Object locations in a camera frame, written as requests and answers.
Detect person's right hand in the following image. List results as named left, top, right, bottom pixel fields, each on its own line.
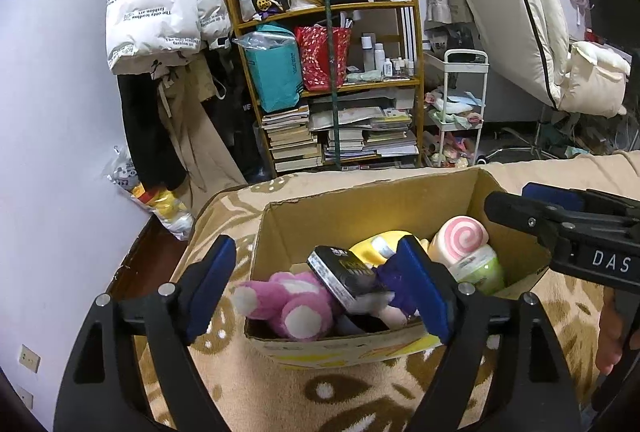
left=596, top=288, right=626, bottom=376

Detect green tissue pack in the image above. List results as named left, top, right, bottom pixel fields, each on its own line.
left=447, top=244, right=506, bottom=295

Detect red paper bag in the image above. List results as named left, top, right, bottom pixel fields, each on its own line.
left=294, top=26, right=353, bottom=92

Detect black monitor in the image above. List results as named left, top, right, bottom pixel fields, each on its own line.
left=586, top=0, right=640, bottom=62

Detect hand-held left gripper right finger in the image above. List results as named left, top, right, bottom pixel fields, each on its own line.
left=397, top=234, right=583, bottom=432

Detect plastic bag of toys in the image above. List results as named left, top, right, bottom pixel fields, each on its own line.
left=102, top=147, right=196, bottom=240

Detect cream pillow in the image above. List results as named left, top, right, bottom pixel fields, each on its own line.
left=559, top=40, right=632, bottom=119

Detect dark purple plush toy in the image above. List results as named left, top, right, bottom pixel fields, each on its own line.
left=375, top=257, right=421, bottom=328

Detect crumpled clear bag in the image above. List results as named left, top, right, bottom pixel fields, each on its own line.
left=232, top=32, right=296, bottom=50

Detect beige patterned blanket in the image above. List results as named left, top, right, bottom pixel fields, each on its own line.
left=135, top=152, right=640, bottom=432

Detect stack of books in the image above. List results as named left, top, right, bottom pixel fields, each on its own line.
left=260, top=94, right=420, bottom=173

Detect white rolling cart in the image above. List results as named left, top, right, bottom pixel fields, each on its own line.
left=425, top=49, right=489, bottom=169

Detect yellow plush bear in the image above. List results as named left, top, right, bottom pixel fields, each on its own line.
left=347, top=228, right=431, bottom=270

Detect beige hanging trousers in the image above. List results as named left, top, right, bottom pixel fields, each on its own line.
left=155, top=56, right=248, bottom=213

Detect wooden shelf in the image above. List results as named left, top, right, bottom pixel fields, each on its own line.
left=221, top=0, right=426, bottom=177

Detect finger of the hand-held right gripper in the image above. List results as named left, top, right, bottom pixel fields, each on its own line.
left=522, top=182, right=640, bottom=225
left=484, top=191, right=640, bottom=247

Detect dark hanging clothes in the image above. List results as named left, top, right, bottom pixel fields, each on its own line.
left=200, top=46, right=261, bottom=177

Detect black packet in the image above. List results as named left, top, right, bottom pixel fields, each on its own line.
left=306, top=246, right=378, bottom=313

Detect group of cosmetic bottles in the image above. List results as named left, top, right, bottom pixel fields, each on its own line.
left=360, top=32, right=416, bottom=80

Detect teal shopping bag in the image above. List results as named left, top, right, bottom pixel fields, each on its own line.
left=245, top=24, right=303, bottom=113

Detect pink swirl lollipop plush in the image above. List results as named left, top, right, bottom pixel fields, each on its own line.
left=429, top=216, right=490, bottom=270

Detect office chair base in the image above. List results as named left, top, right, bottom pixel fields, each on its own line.
left=477, top=127, right=556, bottom=163

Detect black hanging garment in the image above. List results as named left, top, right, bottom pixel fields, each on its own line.
left=117, top=72, right=187, bottom=190

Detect cardboard box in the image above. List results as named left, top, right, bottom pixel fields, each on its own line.
left=244, top=167, right=556, bottom=370

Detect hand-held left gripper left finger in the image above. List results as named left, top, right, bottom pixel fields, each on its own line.
left=52, top=234, right=237, bottom=432

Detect white folders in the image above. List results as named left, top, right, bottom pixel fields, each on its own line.
left=397, top=6, right=417, bottom=62

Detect pink plush toy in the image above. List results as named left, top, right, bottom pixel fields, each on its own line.
left=234, top=269, right=343, bottom=342

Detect green pole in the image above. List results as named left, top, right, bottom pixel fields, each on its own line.
left=320, top=0, right=343, bottom=170

